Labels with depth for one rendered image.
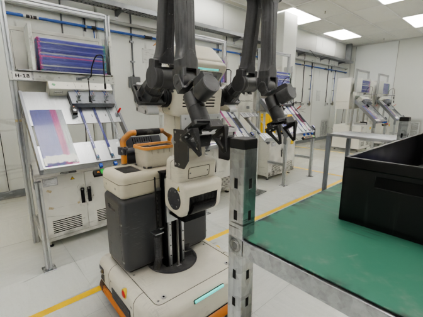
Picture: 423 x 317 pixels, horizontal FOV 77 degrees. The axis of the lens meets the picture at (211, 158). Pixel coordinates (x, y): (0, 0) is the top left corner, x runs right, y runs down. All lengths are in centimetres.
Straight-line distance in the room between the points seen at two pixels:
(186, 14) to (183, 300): 115
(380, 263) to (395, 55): 994
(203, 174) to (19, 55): 189
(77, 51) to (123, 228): 162
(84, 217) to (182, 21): 200
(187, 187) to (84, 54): 173
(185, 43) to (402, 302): 77
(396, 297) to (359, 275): 4
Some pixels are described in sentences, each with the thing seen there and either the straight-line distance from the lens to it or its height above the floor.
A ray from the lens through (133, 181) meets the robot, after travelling 135.
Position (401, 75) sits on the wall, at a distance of 1015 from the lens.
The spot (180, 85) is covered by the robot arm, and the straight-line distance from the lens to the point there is 84.
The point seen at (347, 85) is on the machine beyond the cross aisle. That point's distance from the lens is 728.
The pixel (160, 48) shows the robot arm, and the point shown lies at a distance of 97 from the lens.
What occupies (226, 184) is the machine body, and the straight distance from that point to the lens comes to 342.
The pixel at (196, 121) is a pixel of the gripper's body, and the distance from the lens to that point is 76.
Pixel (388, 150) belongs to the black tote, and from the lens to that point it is 70.
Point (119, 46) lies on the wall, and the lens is 439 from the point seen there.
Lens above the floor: 115
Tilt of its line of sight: 12 degrees down
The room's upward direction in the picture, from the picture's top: straight up
